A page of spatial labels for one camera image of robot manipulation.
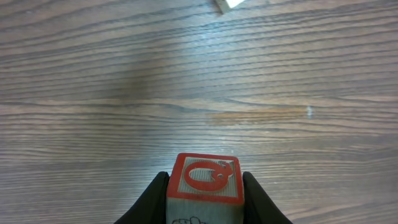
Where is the wooden block blue edge lowest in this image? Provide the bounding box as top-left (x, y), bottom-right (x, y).
top-left (165, 153), bottom-right (244, 224)

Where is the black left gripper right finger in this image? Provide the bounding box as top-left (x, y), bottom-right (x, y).
top-left (243, 172), bottom-right (292, 224)

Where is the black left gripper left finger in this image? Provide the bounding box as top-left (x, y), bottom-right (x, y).
top-left (114, 171), bottom-right (170, 224)

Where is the lone plain wooden block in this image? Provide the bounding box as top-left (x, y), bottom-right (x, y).
top-left (215, 0), bottom-right (245, 14)

